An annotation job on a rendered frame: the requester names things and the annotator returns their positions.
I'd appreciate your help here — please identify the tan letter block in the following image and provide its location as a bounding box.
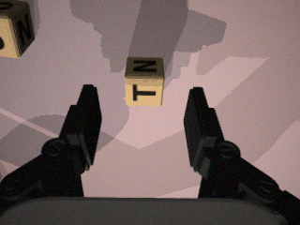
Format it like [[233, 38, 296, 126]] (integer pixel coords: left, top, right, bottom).
[[0, 0, 35, 58], [125, 57, 165, 106]]

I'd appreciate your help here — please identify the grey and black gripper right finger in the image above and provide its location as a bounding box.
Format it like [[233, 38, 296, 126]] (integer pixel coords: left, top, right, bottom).
[[184, 87, 300, 225]]

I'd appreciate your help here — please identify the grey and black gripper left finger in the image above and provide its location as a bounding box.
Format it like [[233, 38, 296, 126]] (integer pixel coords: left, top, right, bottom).
[[0, 84, 102, 217]]

